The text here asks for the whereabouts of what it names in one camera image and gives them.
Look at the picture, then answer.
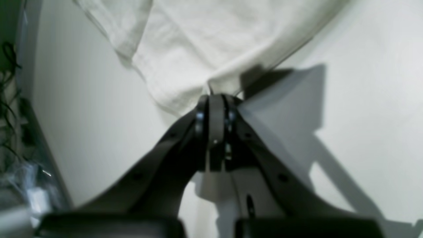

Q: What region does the black cable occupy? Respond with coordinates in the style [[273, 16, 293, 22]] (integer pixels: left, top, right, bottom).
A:
[[0, 41, 23, 162]]

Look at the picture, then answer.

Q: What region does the white power adapter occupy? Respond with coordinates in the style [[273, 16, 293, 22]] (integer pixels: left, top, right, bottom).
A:
[[26, 187, 52, 216]]

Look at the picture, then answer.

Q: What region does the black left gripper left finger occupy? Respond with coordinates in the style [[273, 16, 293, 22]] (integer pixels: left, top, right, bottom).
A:
[[35, 96, 209, 238]]

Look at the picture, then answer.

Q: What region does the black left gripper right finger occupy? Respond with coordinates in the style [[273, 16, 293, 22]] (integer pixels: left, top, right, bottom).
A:
[[223, 95, 383, 238]]

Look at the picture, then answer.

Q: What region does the beige T-shirt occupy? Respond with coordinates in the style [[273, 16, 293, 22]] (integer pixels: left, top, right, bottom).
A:
[[75, 0, 349, 115]]

